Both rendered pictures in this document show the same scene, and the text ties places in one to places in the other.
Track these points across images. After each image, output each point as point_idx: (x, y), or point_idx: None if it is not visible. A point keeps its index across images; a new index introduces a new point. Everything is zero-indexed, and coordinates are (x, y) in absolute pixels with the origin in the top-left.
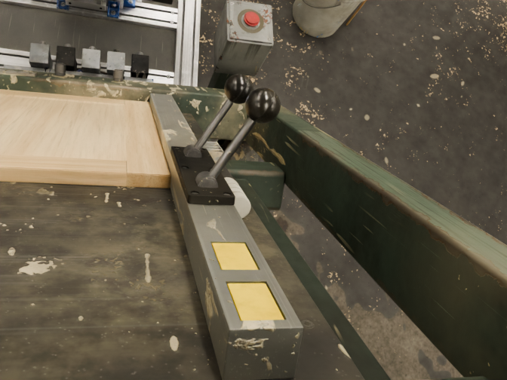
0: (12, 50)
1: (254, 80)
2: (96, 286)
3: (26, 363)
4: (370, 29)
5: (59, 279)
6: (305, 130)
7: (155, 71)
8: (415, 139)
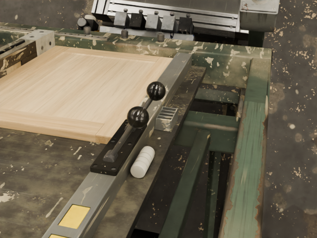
0: (127, 2)
1: (315, 15)
2: (20, 214)
3: None
4: None
5: (9, 207)
6: (251, 101)
7: (223, 13)
8: None
